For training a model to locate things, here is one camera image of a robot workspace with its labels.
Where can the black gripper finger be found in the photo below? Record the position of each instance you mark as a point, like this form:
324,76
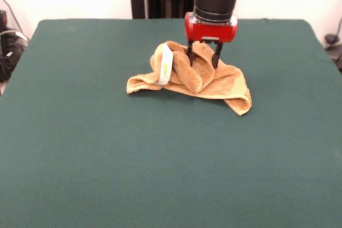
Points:
190,54
217,55

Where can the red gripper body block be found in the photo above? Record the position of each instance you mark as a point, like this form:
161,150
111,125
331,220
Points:
211,31

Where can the tan terry towel white label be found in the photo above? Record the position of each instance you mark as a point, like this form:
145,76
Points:
213,86

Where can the dark green table cloth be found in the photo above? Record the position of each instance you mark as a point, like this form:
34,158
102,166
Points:
107,158

